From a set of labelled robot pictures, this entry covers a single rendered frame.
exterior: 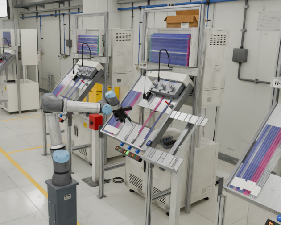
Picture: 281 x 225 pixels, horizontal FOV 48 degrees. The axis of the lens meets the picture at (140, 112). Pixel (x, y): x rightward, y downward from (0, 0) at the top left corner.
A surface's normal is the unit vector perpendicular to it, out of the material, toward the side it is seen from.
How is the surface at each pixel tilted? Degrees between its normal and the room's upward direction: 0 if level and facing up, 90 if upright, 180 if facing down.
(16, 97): 90
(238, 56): 90
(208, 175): 90
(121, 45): 90
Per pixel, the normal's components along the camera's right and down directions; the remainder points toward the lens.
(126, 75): 0.63, 0.20
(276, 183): -0.52, -0.62
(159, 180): -0.78, 0.11
